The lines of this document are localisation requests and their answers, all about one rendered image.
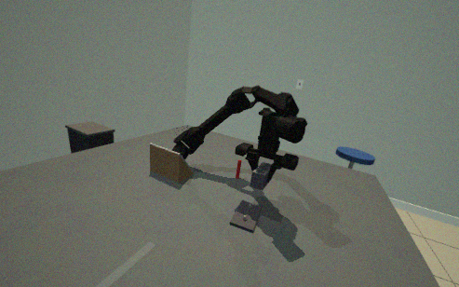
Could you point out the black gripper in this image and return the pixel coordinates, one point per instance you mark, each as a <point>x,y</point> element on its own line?
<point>267,147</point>

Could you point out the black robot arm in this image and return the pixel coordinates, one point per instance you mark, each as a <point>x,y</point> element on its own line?
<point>283,123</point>

